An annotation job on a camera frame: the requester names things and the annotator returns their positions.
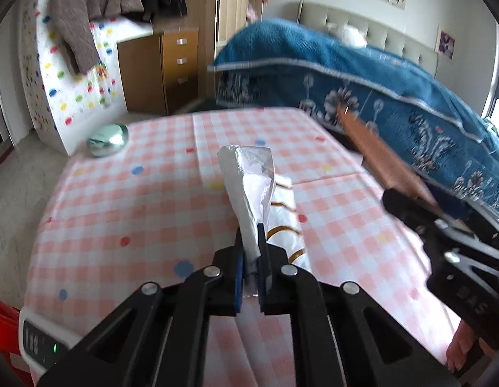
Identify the silver foil bag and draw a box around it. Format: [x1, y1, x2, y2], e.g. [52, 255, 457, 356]
[217, 145, 275, 276]

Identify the white torn paper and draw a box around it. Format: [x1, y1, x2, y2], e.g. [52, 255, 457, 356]
[264, 174, 312, 272]

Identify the right hand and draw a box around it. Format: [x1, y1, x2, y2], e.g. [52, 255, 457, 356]
[445, 321, 496, 373]

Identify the pink checkered tablecloth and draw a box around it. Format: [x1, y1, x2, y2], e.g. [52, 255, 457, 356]
[21, 105, 464, 387]

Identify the round green tin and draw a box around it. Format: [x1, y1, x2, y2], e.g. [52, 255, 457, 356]
[87, 123, 130, 158]

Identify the white pillow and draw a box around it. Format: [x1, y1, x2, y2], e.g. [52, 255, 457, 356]
[327, 23, 367, 48]

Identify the white portable wifi device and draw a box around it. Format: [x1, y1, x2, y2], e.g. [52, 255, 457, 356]
[19, 308, 83, 378]

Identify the blue floral bedspread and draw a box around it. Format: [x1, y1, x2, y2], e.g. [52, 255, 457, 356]
[210, 19, 499, 212]

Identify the brown drawer cabinet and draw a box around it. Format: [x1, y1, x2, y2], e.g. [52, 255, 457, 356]
[118, 29, 199, 116]

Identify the red plastic stool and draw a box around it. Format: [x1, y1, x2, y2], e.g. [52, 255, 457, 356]
[0, 302, 34, 386]

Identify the polka dot white cabinet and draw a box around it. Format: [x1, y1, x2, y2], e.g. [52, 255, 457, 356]
[19, 0, 152, 155]

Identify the wooden wardrobe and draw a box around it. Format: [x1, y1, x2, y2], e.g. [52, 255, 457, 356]
[174, 0, 271, 102]

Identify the brown quilted jacket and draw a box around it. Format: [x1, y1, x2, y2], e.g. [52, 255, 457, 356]
[50, 0, 144, 74]

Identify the small purple wall picture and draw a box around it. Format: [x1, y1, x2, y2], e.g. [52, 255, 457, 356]
[435, 26, 456, 60]

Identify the beige upholstered bed frame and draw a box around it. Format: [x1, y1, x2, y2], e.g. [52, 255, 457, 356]
[297, 0, 438, 77]

